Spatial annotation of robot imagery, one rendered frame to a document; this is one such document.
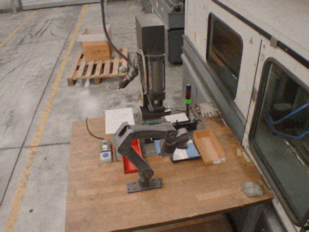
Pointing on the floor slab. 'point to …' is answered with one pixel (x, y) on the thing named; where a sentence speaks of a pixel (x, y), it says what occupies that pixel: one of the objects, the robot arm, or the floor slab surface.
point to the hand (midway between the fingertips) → (164, 153)
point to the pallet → (76, 72)
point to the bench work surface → (75, 182)
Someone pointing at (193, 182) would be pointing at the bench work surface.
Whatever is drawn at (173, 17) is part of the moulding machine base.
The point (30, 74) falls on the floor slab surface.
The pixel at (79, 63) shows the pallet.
